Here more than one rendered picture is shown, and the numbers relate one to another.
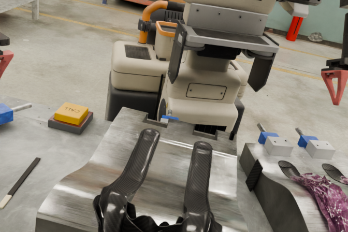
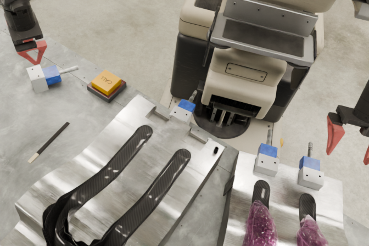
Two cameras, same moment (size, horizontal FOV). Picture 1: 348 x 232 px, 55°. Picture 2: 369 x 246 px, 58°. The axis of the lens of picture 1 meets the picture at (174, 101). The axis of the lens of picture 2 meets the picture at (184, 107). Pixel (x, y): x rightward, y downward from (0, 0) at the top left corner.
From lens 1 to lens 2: 0.42 m
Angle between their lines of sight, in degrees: 30
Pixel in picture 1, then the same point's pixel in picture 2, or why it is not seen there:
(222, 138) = (207, 149)
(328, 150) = (314, 183)
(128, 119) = (134, 111)
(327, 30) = not seen: outside the picture
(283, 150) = (267, 171)
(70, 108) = (105, 78)
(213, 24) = (251, 18)
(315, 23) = not seen: outside the picture
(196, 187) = (154, 195)
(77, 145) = (101, 115)
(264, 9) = (318, 7)
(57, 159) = (82, 126)
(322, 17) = not seen: outside the picture
